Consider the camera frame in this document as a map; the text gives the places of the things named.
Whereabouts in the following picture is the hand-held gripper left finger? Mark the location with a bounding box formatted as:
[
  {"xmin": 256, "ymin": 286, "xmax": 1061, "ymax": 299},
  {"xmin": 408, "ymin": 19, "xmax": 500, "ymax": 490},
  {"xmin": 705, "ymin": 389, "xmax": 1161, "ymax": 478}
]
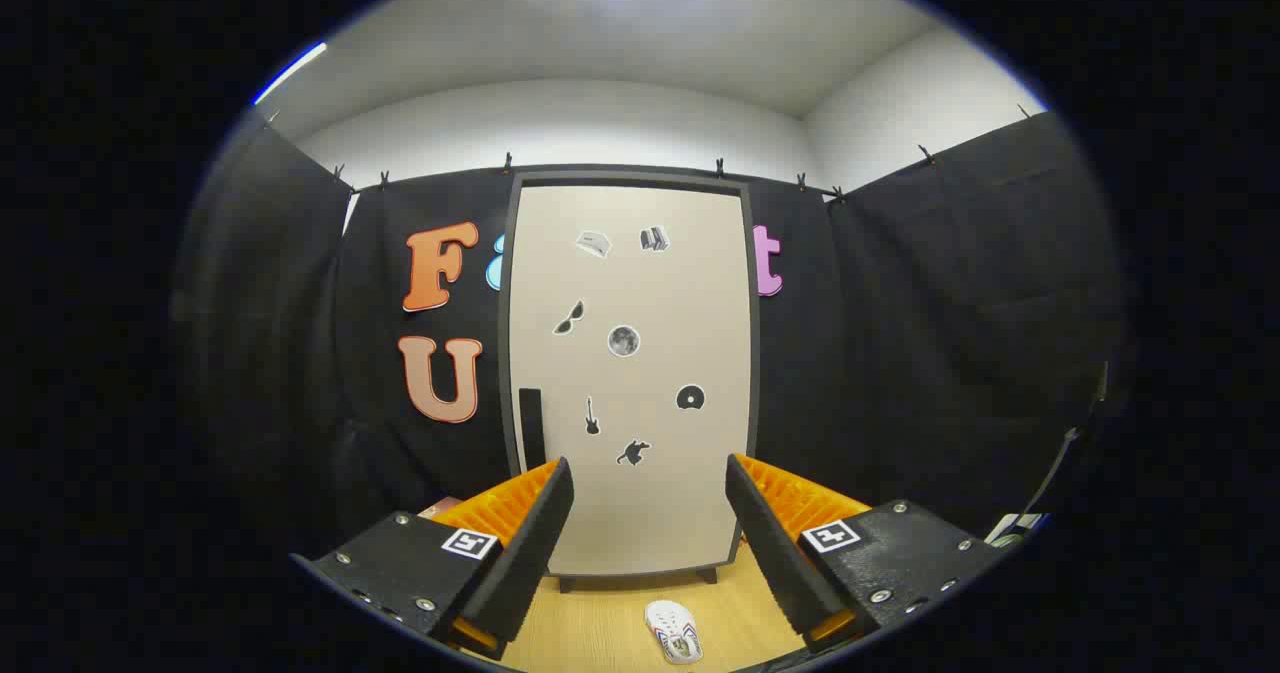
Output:
[{"xmin": 290, "ymin": 457, "xmax": 575, "ymax": 662}]

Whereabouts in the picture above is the black backdrop cloth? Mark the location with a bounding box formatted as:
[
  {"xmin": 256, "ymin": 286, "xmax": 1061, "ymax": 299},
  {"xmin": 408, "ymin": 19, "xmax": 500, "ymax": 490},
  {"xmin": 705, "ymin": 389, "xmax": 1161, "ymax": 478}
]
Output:
[{"xmin": 170, "ymin": 108, "xmax": 1126, "ymax": 554}]

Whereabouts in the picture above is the dark grey shoe cabinet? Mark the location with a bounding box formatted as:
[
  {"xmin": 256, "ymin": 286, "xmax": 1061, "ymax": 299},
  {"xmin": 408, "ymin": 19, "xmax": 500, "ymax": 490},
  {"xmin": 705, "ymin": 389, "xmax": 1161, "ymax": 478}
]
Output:
[{"xmin": 498, "ymin": 170, "xmax": 761, "ymax": 594}]

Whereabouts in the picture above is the ceiling light panel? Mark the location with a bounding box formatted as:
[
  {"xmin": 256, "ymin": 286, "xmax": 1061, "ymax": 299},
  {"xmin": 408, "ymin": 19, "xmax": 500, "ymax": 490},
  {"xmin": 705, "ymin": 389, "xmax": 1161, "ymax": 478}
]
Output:
[{"xmin": 253, "ymin": 42, "xmax": 329, "ymax": 106}]

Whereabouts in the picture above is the black door handle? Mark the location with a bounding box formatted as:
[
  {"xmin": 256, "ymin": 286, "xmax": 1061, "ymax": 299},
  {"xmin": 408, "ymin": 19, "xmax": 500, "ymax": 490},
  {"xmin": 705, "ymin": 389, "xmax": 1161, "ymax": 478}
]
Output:
[{"xmin": 518, "ymin": 388, "xmax": 547, "ymax": 472}]

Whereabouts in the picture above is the row of black cloth clips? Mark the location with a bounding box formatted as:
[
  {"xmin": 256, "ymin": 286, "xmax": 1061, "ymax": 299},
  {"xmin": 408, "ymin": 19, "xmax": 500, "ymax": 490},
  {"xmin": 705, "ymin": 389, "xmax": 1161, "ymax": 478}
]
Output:
[{"xmin": 330, "ymin": 103, "xmax": 1031, "ymax": 204}]

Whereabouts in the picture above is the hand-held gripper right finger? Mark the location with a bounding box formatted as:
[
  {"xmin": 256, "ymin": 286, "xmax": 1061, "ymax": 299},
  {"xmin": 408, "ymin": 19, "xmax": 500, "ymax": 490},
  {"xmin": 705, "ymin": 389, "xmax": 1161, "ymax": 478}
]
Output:
[{"xmin": 725, "ymin": 453, "xmax": 1009, "ymax": 652}]

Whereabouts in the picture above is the white striped canvas shoe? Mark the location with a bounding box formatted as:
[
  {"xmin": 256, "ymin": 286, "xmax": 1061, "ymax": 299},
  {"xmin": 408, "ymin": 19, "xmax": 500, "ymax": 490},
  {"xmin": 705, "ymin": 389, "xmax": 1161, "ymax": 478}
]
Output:
[{"xmin": 644, "ymin": 600, "xmax": 704, "ymax": 665}]

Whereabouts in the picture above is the thin dark pole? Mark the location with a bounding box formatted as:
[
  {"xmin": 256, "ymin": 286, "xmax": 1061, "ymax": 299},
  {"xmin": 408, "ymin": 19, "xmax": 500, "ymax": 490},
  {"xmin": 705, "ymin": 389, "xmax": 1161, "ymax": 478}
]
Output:
[{"xmin": 1025, "ymin": 361, "xmax": 1111, "ymax": 519}]

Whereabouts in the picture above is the white flat object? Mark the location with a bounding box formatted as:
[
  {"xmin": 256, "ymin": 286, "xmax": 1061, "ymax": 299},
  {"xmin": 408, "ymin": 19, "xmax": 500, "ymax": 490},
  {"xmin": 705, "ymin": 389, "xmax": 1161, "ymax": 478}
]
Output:
[{"xmin": 985, "ymin": 513, "xmax": 1051, "ymax": 546}]

